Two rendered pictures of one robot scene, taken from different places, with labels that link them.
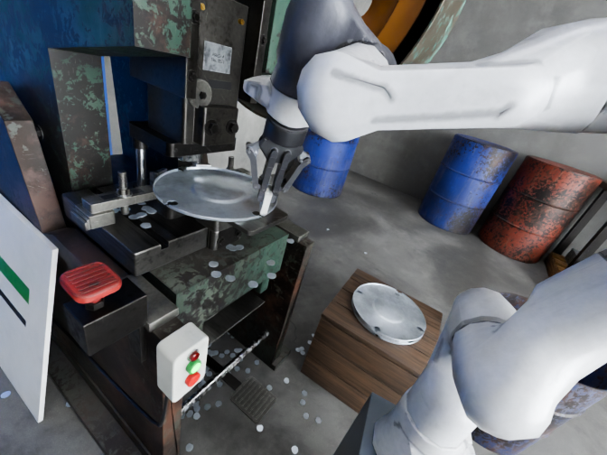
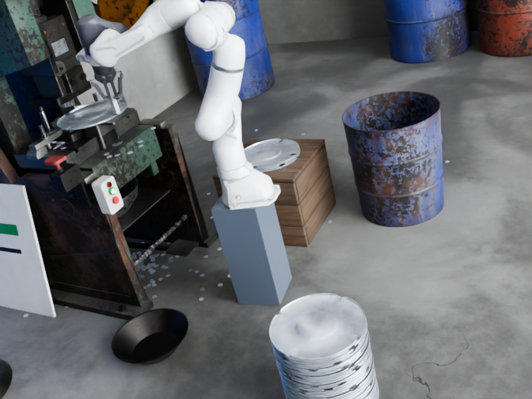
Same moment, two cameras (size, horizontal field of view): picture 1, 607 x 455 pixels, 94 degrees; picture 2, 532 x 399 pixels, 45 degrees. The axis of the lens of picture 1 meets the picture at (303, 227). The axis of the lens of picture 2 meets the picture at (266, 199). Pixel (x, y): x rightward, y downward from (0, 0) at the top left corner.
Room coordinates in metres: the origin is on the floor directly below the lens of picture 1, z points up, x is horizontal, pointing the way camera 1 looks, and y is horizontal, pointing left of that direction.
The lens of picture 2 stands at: (-1.75, -0.76, 1.55)
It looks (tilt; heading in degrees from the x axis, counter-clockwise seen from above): 28 degrees down; 9
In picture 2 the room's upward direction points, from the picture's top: 14 degrees counter-clockwise
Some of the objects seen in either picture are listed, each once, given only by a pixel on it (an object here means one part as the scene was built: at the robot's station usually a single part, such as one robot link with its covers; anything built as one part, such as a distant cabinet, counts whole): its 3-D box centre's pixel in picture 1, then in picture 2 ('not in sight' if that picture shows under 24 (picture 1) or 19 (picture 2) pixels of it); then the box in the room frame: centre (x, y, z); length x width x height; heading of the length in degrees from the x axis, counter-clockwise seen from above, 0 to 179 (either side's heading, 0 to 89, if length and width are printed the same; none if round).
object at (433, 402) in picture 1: (465, 358); (227, 128); (0.38, -0.35, 0.71); 0.18 x 0.11 x 0.25; 164
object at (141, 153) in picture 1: (141, 159); (43, 117); (0.64, 0.43, 0.81); 0.02 x 0.02 x 0.14
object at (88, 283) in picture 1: (94, 295); (58, 167); (0.29, 0.28, 0.72); 0.07 x 0.06 x 0.08; 64
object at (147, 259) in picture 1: (184, 208); (79, 138); (0.69, 0.34, 0.68); 0.45 x 0.30 x 0.06; 154
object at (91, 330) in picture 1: (113, 334); (71, 189); (0.31, 0.27, 0.62); 0.10 x 0.06 x 0.20; 154
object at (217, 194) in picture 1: (219, 190); (92, 114); (0.63, 0.23, 0.78); 0.29 x 0.29 x 0.01
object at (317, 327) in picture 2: not in sight; (317, 324); (-0.28, -0.59, 0.31); 0.29 x 0.29 x 0.01
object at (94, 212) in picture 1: (119, 193); (43, 138); (0.54, 0.41, 0.76); 0.17 x 0.06 x 0.10; 154
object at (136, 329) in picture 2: not in sight; (152, 340); (0.09, 0.09, 0.04); 0.30 x 0.30 x 0.07
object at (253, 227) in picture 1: (229, 222); (106, 129); (0.61, 0.18, 0.72); 0.25 x 0.14 x 0.14; 64
